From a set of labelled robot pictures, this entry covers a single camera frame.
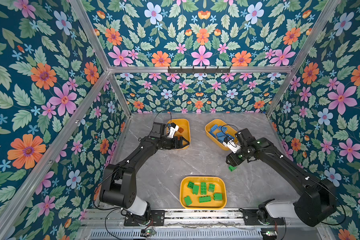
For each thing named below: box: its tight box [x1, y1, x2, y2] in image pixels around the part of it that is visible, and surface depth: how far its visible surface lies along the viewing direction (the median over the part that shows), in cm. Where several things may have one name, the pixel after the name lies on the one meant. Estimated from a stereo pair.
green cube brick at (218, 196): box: [213, 193, 223, 201], surface depth 80 cm
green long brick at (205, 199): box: [199, 195, 212, 203], surface depth 80 cm
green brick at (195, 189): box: [193, 184, 199, 195], surface depth 85 cm
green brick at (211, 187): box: [209, 183, 215, 193], surface depth 82 cm
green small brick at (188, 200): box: [184, 195, 193, 206], surface depth 81 cm
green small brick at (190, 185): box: [187, 181, 195, 190], surface depth 85 cm
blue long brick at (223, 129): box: [218, 125, 227, 134], surface depth 109 cm
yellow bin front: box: [179, 176, 227, 210], surface depth 82 cm
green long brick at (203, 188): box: [201, 182, 207, 195], surface depth 83 cm
